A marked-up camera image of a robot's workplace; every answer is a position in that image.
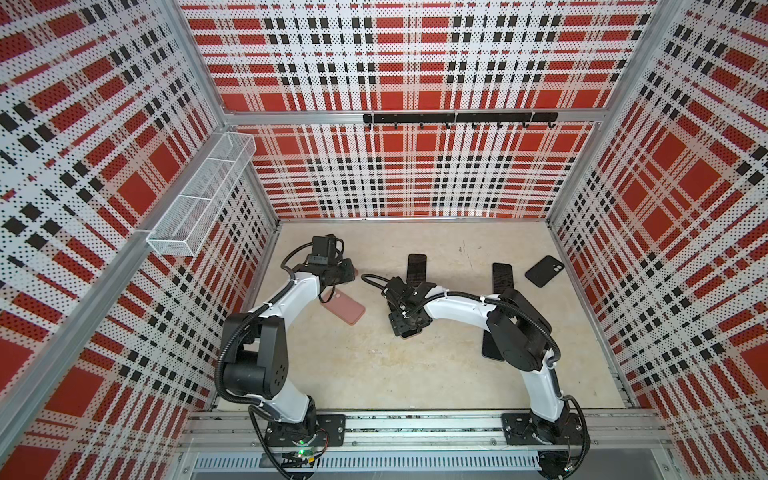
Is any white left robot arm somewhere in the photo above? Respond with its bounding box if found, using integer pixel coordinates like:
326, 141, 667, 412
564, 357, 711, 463
214, 234, 356, 446

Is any white wire mesh basket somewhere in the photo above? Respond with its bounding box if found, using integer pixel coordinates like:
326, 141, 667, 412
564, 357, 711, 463
147, 132, 255, 257

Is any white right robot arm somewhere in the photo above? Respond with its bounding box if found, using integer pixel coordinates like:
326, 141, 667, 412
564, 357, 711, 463
361, 274, 591, 452

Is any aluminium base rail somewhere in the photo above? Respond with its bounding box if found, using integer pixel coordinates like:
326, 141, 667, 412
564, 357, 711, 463
179, 409, 673, 480

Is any black phone case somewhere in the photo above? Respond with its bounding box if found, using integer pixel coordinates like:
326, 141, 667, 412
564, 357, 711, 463
524, 255, 564, 288

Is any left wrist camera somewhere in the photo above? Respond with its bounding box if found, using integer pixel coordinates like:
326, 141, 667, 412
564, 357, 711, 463
307, 234, 343, 266

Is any black hook rail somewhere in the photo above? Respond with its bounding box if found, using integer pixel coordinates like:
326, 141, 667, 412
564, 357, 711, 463
362, 111, 559, 127

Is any black phone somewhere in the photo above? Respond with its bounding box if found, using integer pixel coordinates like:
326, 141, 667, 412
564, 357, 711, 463
492, 262, 515, 296
406, 253, 427, 287
481, 331, 504, 361
388, 311, 433, 339

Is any pink phone case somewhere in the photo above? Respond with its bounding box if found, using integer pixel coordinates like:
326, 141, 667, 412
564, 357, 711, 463
322, 289, 366, 326

